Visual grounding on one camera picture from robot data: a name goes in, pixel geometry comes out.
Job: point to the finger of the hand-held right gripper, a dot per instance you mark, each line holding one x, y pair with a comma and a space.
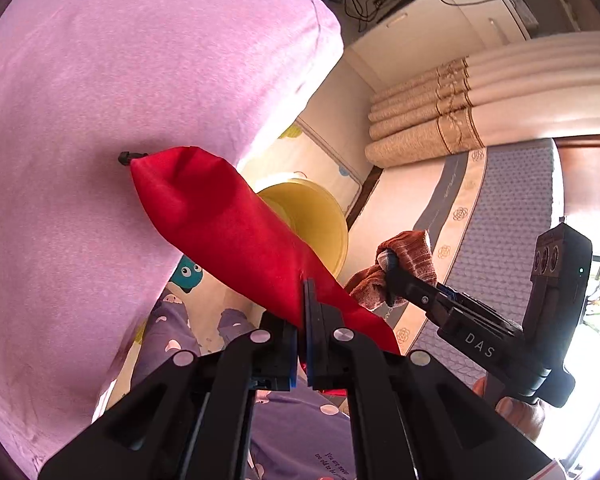
447, 294
410, 287

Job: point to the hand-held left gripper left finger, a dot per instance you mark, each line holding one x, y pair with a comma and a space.
292, 365

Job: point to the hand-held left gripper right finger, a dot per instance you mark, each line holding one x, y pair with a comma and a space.
320, 350

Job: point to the brown knitted sock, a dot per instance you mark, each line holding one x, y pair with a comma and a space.
415, 255

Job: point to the yellow round bin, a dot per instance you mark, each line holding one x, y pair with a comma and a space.
315, 215

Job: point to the red cloth bag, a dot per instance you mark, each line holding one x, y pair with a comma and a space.
205, 200

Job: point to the person's right hand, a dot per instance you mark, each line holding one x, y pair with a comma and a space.
522, 417

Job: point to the purple printed pajama pants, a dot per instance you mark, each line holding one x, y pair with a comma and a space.
300, 435

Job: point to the brown wooden furniture panel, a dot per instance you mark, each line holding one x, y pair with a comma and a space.
590, 185

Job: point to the beige embroidered curtain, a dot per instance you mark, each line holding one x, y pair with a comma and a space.
430, 145

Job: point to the white cabinet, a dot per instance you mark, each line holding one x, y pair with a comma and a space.
430, 25

